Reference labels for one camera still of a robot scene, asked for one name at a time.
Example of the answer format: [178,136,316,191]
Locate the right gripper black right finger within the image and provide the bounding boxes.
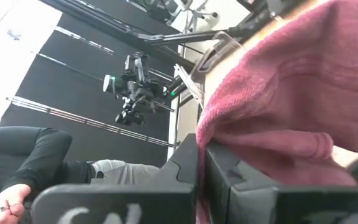
[205,139,358,224]

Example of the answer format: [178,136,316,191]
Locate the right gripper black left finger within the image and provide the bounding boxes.
[31,133,198,224]

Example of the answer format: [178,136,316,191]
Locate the maroon knit hat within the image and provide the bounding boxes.
[195,0,358,224]

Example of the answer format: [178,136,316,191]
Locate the person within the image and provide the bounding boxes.
[0,126,161,224]

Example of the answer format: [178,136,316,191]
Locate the person's hand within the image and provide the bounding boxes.
[0,183,32,224]

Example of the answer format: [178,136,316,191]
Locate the clear plastic bin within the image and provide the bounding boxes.
[193,30,246,75]

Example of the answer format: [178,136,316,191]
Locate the office chair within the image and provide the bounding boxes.
[178,0,220,34]

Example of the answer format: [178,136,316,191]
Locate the black aluminium table frame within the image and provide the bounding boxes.
[39,0,291,73]

